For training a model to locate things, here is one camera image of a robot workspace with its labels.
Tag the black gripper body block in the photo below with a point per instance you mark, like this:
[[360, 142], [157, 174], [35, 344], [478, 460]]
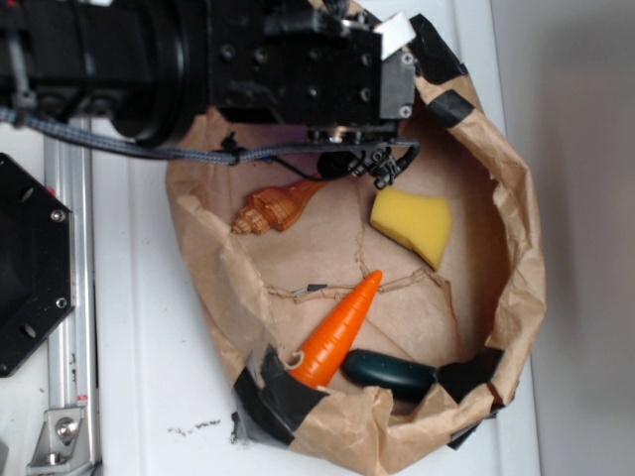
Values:
[[333, 68]]

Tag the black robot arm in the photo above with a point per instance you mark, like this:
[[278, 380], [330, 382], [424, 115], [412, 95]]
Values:
[[151, 67]]

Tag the orange plastic carrot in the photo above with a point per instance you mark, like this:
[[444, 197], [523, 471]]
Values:
[[325, 349]]

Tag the grey metal corner bracket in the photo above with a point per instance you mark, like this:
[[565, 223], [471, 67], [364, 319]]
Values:
[[66, 444]]

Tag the aluminium extrusion rail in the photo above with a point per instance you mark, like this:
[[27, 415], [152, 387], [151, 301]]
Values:
[[72, 347]]

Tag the dark green plastic cucumber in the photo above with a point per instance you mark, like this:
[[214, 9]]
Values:
[[408, 381]]

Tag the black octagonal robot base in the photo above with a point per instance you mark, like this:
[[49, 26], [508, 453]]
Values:
[[36, 290]]

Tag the brown spiral seashell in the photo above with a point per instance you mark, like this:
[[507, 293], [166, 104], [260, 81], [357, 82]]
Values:
[[275, 207]]

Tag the white plastic cooler lid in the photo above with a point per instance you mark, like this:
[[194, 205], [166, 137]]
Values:
[[137, 351]]

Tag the yellow sponge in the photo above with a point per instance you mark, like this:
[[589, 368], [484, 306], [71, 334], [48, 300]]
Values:
[[421, 224]]

